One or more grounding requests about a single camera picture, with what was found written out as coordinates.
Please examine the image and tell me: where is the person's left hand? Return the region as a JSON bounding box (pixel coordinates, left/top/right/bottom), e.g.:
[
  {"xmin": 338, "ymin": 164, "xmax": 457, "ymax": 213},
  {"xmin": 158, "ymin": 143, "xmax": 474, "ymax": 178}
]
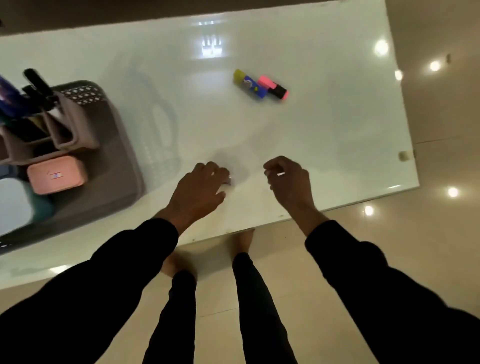
[{"xmin": 152, "ymin": 161, "xmax": 232, "ymax": 236}]

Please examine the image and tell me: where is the person's right hand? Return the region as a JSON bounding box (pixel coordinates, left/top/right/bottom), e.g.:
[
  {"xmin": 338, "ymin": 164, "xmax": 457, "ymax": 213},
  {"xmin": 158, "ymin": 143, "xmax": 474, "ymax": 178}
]
[{"xmin": 263, "ymin": 155, "xmax": 331, "ymax": 237}]

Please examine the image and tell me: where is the grey perforated plastic basket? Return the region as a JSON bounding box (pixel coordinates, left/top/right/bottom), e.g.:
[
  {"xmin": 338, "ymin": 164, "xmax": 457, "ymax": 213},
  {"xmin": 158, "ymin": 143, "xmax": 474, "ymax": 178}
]
[{"xmin": 0, "ymin": 80, "xmax": 146, "ymax": 256}]

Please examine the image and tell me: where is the pink highlighter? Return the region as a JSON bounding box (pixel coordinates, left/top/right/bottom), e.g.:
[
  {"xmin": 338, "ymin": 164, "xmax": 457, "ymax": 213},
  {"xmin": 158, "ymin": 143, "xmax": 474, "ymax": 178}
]
[{"xmin": 257, "ymin": 75, "xmax": 290, "ymax": 101}]

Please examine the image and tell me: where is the yellow-capped blue glue stick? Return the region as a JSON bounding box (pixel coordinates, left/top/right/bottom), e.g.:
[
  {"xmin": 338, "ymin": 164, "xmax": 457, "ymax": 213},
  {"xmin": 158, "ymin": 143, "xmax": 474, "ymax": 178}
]
[{"xmin": 233, "ymin": 68, "xmax": 269, "ymax": 100}]

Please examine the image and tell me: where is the small pink lidded box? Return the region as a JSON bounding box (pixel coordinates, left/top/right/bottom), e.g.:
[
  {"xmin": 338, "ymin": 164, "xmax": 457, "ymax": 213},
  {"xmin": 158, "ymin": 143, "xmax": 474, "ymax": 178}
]
[{"xmin": 26, "ymin": 155, "xmax": 89, "ymax": 196}]

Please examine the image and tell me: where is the pink divided organizer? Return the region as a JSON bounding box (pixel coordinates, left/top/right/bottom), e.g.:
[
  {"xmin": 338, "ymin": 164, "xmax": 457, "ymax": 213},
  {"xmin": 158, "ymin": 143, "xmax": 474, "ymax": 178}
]
[{"xmin": 0, "ymin": 89, "xmax": 101, "ymax": 167}]

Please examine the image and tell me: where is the teal box with white lid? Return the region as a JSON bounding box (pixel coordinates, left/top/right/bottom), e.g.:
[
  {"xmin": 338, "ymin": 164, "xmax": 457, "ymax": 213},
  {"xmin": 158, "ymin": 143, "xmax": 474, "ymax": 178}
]
[{"xmin": 0, "ymin": 176, "xmax": 55, "ymax": 238}]

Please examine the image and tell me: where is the blue-capped white marker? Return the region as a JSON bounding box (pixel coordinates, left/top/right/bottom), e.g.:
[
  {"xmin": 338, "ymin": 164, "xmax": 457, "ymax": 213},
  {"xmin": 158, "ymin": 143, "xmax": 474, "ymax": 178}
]
[
  {"xmin": 0, "ymin": 91, "xmax": 35, "ymax": 119},
  {"xmin": 0, "ymin": 74, "xmax": 22, "ymax": 104}
]

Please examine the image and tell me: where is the person's left forearm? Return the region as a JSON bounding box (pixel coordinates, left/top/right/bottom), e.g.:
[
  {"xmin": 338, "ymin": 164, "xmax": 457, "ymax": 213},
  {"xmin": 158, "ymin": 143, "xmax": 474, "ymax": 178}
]
[{"xmin": 0, "ymin": 218, "xmax": 180, "ymax": 364}]

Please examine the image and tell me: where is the person's right forearm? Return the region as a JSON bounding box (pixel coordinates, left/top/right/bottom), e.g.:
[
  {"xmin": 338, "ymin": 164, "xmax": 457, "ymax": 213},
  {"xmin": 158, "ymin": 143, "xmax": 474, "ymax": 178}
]
[{"xmin": 304, "ymin": 219, "xmax": 480, "ymax": 364}]

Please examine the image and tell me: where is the person's left leg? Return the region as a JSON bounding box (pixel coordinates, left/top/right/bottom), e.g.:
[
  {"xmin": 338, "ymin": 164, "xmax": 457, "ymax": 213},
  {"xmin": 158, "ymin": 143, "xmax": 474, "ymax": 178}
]
[{"xmin": 142, "ymin": 251, "xmax": 199, "ymax": 364}]

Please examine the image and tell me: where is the person's leg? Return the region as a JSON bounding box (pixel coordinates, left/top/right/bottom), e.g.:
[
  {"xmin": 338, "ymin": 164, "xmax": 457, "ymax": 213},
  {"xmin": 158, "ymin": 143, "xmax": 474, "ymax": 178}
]
[
  {"xmin": 142, "ymin": 251, "xmax": 199, "ymax": 364},
  {"xmin": 228, "ymin": 228, "xmax": 299, "ymax": 364}
]

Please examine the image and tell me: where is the person's right leg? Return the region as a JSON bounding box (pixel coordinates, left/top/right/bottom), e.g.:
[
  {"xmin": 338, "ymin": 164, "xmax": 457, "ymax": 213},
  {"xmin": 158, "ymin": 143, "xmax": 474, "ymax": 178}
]
[{"xmin": 228, "ymin": 228, "xmax": 299, "ymax": 364}]

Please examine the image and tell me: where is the white table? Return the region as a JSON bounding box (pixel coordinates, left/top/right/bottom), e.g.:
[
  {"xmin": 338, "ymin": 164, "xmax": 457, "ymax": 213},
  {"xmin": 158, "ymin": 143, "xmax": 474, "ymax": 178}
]
[{"xmin": 0, "ymin": 0, "xmax": 420, "ymax": 292}]

